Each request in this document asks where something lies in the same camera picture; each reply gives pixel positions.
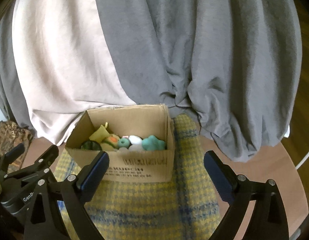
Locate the brown patterned cloth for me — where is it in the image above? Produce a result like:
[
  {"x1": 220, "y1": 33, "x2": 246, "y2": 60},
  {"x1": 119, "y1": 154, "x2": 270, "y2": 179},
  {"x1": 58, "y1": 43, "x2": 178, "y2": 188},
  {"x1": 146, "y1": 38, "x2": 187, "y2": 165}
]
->
[{"x1": 0, "y1": 120, "x2": 33, "y2": 173}]

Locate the white cable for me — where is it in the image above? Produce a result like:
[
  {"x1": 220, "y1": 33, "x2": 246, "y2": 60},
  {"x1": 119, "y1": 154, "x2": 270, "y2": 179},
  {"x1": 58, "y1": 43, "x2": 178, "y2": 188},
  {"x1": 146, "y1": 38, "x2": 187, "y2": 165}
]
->
[{"x1": 294, "y1": 143, "x2": 309, "y2": 170}]

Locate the teal star plush cushion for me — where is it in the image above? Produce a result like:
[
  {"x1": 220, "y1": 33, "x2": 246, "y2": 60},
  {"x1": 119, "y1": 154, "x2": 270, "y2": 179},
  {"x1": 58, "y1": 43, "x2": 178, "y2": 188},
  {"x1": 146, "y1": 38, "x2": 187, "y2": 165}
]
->
[{"x1": 141, "y1": 135, "x2": 166, "y2": 151}]

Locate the black green round toy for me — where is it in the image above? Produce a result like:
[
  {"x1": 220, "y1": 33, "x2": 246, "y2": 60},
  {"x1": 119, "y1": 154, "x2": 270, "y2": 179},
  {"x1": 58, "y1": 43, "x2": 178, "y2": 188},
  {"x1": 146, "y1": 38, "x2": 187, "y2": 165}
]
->
[{"x1": 80, "y1": 140, "x2": 102, "y2": 151}]

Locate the yellow duck plush toy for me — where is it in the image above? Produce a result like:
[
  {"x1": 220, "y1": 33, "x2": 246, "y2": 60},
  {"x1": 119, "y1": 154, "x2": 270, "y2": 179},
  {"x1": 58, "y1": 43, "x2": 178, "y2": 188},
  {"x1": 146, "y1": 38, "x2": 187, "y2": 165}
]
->
[{"x1": 89, "y1": 122, "x2": 121, "y2": 149}]

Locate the brown cardboard box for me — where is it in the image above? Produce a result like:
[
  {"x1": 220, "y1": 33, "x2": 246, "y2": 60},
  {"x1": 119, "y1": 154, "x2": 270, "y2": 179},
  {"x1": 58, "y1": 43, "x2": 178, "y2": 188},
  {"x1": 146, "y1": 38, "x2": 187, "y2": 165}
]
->
[{"x1": 65, "y1": 104, "x2": 175, "y2": 183}]

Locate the white dog plush toy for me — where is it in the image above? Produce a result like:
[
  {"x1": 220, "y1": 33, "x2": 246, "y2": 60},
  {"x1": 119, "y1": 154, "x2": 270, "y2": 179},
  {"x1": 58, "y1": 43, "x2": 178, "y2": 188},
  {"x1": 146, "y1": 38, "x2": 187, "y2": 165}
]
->
[{"x1": 119, "y1": 135, "x2": 144, "y2": 152}]

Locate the grey bed sheet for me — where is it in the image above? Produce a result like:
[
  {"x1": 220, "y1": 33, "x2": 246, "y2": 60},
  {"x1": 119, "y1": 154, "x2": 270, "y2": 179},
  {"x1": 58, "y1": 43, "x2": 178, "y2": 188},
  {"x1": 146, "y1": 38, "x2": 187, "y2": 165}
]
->
[{"x1": 0, "y1": 0, "x2": 302, "y2": 162}]

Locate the teal ring toy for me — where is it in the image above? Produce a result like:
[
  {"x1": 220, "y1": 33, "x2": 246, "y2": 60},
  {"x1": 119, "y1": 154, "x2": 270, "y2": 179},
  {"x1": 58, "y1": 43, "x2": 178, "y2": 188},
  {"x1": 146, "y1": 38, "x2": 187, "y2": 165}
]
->
[{"x1": 118, "y1": 138, "x2": 131, "y2": 148}]

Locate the beige pink bed sheet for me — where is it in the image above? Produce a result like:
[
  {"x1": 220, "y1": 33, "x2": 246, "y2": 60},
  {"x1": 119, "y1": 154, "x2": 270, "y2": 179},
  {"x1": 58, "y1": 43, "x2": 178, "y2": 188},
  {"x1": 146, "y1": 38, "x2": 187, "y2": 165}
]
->
[{"x1": 12, "y1": 0, "x2": 133, "y2": 145}]

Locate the yellow blue woven mat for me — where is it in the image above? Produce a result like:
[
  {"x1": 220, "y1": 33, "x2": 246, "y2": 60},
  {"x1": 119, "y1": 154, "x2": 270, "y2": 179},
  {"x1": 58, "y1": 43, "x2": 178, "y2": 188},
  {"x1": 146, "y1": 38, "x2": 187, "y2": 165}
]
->
[{"x1": 53, "y1": 114, "x2": 221, "y2": 240}]

